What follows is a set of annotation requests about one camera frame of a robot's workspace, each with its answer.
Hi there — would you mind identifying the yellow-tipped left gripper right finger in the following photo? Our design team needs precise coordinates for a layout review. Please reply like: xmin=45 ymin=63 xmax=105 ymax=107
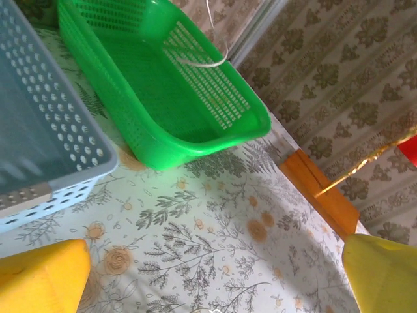
xmin=341 ymin=233 xmax=417 ymax=313

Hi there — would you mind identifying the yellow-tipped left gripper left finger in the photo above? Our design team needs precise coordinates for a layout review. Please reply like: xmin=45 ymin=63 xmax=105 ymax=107
xmin=0 ymin=239 xmax=92 ymax=313

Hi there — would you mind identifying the thin white cable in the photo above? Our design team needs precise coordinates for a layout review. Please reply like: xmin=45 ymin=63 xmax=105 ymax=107
xmin=177 ymin=0 xmax=229 ymax=69

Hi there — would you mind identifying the orange wooden board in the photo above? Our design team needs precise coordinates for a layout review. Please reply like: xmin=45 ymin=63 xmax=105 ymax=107
xmin=279 ymin=151 xmax=361 ymax=241

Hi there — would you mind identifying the blue plastic basket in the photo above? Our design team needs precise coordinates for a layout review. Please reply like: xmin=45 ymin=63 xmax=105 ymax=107
xmin=0 ymin=0 xmax=121 ymax=234

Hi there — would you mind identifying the green plastic basket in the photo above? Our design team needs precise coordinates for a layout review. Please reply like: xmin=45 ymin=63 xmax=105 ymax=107
xmin=57 ymin=0 xmax=273 ymax=171

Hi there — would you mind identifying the aluminium frame post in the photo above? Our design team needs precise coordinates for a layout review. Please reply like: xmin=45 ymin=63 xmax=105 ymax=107
xmin=227 ymin=0 xmax=287 ymax=69

